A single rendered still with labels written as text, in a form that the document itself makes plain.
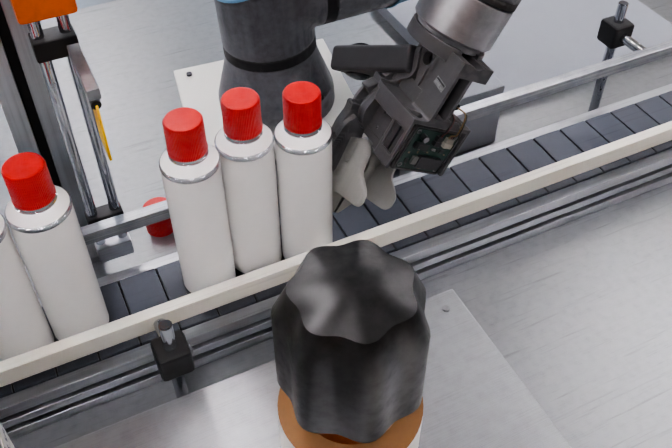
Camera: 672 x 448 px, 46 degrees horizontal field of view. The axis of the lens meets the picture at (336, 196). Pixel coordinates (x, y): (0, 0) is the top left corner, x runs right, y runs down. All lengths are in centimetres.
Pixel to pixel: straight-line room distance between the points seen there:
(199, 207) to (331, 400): 31
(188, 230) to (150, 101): 42
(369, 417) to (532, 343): 42
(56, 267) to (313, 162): 23
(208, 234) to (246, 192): 5
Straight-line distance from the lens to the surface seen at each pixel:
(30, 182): 64
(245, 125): 67
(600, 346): 85
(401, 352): 41
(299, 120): 68
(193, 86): 111
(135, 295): 81
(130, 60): 120
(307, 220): 75
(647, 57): 101
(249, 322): 78
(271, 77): 97
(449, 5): 67
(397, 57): 72
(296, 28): 95
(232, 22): 95
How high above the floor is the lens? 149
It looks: 44 degrees down
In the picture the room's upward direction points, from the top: straight up
